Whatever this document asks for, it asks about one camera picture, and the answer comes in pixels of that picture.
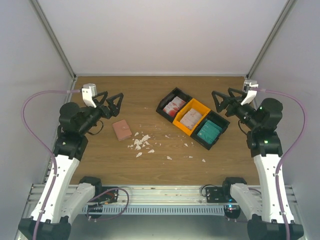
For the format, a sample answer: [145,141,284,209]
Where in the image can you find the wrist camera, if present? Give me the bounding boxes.
[81,83,98,108]
[241,79,259,106]

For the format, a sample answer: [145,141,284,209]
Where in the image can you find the pink card holder wallet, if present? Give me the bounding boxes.
[112,119,132,141]

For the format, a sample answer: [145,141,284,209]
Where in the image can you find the teal card stack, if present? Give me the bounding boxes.
[197,120,222,145]

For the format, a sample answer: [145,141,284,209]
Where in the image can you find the white debris pile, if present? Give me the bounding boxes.
[127,132,155,158]

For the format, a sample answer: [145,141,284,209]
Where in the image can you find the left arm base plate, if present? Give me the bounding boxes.
[89,186,119,205]

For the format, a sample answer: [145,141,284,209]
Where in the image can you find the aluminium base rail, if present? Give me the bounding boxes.
[27,184,297,206]

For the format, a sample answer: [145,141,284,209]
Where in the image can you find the black bin teal cards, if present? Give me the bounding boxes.
[190,110,230,150]

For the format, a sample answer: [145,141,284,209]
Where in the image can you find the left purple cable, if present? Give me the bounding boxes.
[20,89,81,240]

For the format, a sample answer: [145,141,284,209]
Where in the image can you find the purple cable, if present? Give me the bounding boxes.
[20,89,81,240]
[249,87,307,240]

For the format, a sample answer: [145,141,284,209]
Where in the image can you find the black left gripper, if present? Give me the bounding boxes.
[78,91,124,135]

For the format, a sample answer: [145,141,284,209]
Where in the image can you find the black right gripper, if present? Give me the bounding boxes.
[211,88,260,130]

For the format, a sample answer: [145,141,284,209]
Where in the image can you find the grey cable duct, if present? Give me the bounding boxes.
[89,205,225,216]

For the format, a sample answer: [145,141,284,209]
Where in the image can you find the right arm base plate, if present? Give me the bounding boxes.
[204,186,234,204]

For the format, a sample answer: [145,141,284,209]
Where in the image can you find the red white card stack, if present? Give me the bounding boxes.
[163,96,186,117]

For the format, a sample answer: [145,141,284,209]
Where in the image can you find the yellow bin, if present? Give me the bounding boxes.
[173,98,211,136]

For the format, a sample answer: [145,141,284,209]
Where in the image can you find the black bin red cards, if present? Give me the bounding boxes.
[156,87,192,123]

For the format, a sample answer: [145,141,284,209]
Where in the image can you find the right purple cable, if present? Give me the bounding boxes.
[249,87,307,240]

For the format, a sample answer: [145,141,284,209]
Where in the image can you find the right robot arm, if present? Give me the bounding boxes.
[211,87,304,240]

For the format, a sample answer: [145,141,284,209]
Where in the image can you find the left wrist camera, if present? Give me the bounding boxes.
[81,83,98,108]

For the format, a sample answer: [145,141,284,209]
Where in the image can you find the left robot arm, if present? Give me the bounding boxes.
[18,88,124,240]

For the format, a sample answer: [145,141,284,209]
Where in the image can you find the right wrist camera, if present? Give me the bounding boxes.
[241,79,259,106]

